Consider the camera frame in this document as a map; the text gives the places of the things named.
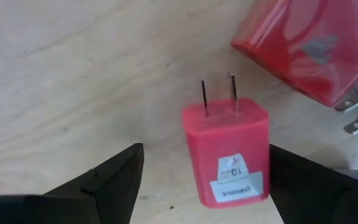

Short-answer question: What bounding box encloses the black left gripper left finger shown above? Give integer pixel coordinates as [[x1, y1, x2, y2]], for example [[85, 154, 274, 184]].
[[44, 143, 145, 224]]

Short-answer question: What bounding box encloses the large red charger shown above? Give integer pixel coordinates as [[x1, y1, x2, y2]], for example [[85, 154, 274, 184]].
[[231, 0, 358, 135]]

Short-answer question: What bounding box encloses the pink charger with label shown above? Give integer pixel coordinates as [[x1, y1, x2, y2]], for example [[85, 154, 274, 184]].
[[181, 73, 270, 209]]

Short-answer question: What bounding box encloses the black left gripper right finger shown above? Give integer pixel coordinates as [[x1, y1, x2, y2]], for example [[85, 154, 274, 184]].
[[268, 144, 358, 224]]

